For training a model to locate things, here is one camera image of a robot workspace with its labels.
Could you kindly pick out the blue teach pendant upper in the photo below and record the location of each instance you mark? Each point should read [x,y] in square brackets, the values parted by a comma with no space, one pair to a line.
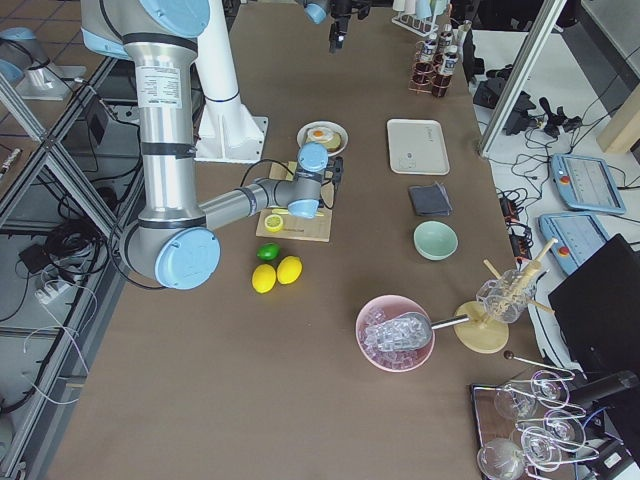
[586,183]

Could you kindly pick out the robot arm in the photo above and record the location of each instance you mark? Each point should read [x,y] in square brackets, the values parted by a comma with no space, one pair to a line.
[173,240]
[318,10]

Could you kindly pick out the yellow lemon upper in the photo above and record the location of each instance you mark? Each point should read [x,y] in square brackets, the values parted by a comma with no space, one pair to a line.
[289,270]

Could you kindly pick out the green lime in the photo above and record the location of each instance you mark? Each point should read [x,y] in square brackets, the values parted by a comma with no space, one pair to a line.
[268,251]

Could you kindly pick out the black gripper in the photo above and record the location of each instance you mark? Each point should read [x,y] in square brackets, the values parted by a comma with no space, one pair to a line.
[339,172]
[335,26]

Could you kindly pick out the grey folded cloth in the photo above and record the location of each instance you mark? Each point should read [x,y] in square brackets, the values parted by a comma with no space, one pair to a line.
[430,200]

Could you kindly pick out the mint green bowl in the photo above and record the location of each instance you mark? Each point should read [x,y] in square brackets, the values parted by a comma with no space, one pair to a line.
[435,240]

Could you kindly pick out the bamboo cutting board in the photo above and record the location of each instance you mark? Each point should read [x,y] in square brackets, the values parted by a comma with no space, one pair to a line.
[297,228]

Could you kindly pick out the tea bottle right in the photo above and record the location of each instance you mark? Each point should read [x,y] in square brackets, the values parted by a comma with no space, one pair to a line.
[425,52]

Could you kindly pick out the blue teach pendant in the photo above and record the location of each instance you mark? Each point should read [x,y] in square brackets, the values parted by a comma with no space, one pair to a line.
[586,183]
[579,235]

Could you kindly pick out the blue teach pendant lower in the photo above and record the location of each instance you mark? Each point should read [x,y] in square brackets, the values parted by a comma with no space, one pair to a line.
[579,235]

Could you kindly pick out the black monitor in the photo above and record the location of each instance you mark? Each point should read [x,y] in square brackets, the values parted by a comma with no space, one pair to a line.
[597,309]

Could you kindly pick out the wine glass rack tray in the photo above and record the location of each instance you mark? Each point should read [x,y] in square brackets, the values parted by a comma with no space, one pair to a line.
[547,426]

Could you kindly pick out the white dish rack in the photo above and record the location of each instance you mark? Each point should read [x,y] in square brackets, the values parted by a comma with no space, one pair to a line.
[419,16]

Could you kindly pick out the copper wire bottle rack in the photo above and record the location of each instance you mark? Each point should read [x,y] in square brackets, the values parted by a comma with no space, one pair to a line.
[424,83]

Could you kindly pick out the white round plate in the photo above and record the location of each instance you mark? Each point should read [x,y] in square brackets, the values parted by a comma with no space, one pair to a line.
[338,128]

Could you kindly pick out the yellow lemon lower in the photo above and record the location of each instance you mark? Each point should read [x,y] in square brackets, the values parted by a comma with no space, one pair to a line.
[264,278]

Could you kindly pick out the yellow lemon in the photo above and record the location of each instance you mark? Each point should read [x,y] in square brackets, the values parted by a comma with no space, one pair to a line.
[264,278]
[289,270]

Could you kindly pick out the pink ice bowl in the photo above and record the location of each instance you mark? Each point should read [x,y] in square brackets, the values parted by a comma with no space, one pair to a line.
[384,308]

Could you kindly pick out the fake fried egg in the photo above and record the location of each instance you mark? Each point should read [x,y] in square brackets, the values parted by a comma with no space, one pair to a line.
[319,134]

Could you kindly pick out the cream rabbit serving tray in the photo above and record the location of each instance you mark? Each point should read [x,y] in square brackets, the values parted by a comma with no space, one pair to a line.
[417,147]

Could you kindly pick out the glass pitcher on stand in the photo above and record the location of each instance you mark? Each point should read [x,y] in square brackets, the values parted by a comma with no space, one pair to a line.
[505,299]

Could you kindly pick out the half lemon slice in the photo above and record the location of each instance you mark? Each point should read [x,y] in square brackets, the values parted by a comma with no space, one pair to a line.
[273,223]

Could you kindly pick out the bread slice on plate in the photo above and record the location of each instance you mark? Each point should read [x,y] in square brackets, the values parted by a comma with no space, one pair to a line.
[333,146]

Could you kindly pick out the wooden cup tree stand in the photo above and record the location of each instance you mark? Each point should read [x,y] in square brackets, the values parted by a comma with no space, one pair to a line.
[482,333]

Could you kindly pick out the metal ice scoop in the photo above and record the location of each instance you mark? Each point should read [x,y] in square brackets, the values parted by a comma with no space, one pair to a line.
[407,332]

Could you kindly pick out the tea bottle front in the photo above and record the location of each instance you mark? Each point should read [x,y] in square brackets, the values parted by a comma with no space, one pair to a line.
[445,71]

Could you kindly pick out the tea bottle back left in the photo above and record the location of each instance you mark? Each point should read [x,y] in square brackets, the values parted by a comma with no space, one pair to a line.
[445,38]

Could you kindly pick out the tea bottle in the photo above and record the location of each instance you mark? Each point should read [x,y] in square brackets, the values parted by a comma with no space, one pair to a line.
[425,52]
[445,71]
[445,38]

